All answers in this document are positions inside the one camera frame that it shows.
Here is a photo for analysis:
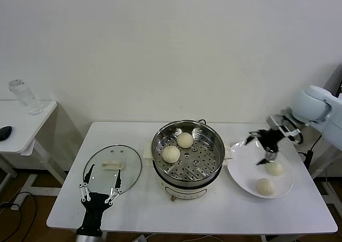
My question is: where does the glass lid with cream handle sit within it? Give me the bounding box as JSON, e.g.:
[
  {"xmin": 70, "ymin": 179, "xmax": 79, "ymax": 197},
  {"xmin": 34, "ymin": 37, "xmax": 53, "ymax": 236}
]
[{"xmin": 83, "ymin": 145, "xmax": 143, "ymax": 199}]

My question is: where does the black floor cable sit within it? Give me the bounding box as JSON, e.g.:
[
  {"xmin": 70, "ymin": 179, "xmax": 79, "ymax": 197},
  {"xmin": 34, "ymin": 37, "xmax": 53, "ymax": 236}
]
[{"xmin": 0, "ymin": 191, "xmax": 37, "ymax": 242}]

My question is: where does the clear plastic water bottle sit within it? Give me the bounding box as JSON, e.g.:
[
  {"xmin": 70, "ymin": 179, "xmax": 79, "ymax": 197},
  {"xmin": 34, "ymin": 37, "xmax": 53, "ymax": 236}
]
[{"xmin": 8, "ymin": 79, "xmax": 44, "ymax": 116}]

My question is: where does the perforated stainless steel steamer basket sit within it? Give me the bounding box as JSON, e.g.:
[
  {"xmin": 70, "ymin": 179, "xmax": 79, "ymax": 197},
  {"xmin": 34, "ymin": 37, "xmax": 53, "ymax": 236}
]
[{"xmin": 151, "ymin": 120, "xmax": 225, "ymax": 187}]

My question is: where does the white steamed baozi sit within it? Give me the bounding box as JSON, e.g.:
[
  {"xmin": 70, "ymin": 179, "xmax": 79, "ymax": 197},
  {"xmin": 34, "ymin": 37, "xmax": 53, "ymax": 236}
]
[
  {"xmin": 177, "ymin": 132, "xmax": 193, "ymax": 149},
  {"xmin": 162, "ymin": 145, "xmax": 181, "ymax": 164},
  {"xmin": 264, "ymin": 161, "xmax": 284, "ymax": 177},
  {"xmin": 255, "ymin": 178, "xmax": 276, "ymax": 197}
]

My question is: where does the white round plate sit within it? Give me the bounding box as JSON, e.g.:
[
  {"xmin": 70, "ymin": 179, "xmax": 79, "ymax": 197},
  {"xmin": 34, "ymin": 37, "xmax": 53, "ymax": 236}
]
[{"xmin": 227, "ymin": 140, "xmax": 294, "ymax": 199}]

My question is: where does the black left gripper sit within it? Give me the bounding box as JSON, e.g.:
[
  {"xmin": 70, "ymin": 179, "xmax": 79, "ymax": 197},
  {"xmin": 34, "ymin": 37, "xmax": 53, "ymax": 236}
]
[{"xmin": 76, "ymin": 163, "xmax": 123, "ymax": 231}]

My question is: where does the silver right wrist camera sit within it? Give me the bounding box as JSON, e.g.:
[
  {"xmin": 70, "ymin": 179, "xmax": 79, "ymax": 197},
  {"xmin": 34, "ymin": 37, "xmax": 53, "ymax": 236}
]
[{"xmin": 268, "ymin": 114, "xmax": 302, "ymax": 144}]

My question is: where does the white electric cooker pot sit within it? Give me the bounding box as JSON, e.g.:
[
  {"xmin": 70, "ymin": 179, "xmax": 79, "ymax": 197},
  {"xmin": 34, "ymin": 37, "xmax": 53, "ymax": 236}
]
[{"xmin": 143, "ymin": 142, "xmax": 233, "ymax": 202}]

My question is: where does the black computer mouse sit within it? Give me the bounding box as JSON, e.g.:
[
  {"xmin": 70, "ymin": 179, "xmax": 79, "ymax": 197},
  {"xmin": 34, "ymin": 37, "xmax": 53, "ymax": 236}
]
[{"xmin": 0, "ymin": 126, "xmax": 13, "ymax": 142}]

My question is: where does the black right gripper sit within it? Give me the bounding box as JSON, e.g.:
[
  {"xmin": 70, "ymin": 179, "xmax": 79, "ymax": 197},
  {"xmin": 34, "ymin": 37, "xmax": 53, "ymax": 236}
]
[{"xmin": 245, "ymin": 128, "xmax": 284, "ymax": 167}]

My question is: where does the white side table with laptop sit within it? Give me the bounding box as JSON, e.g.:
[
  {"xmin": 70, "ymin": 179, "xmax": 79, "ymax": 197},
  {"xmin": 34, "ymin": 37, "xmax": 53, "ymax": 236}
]
[{"xmin": 307, "ymin": 124, "xmax": 342, "ymax": 216}]

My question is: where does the black cable with adapter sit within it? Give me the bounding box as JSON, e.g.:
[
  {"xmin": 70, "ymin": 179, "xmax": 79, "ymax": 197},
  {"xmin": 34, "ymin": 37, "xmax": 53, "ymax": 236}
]
[{"xmin": 297, "ymin": 135, "xmax": 324, "ymax": 173}]

